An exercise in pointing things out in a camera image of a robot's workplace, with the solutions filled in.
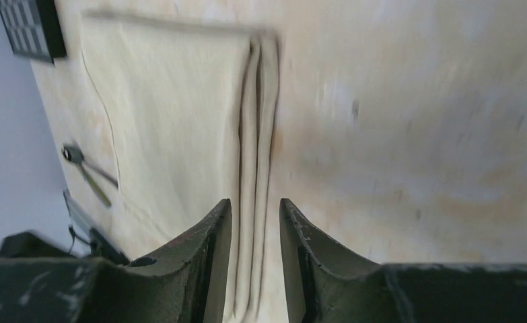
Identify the black white checkerboard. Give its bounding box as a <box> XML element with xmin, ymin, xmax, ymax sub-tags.
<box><xmin>0</xmin><ymin>0</ymin><xmax>67</xmax><ymax>65</ymax></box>

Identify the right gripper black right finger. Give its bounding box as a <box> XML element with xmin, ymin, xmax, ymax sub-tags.
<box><xmin>279</xmin><ymin>199</ymin><xmax>527</xmax><ymax>322</ymax></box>

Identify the black spoon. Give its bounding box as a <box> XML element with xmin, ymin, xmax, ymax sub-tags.
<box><xmin>61</xmin><ymin>144</ymin><xmax>118</xmax><ymax>188</ymax></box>

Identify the beige cloth napkin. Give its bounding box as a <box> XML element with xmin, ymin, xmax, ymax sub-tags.
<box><xmin>80</xmin><ymin>10</ymin><xmax>279</xmax><ymax>322</ymax></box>

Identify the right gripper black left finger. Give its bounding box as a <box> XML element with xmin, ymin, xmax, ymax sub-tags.
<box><xmin>0</xmin><ymin>199</ymin><xmax>232</xmax><ymax>322</ymax></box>

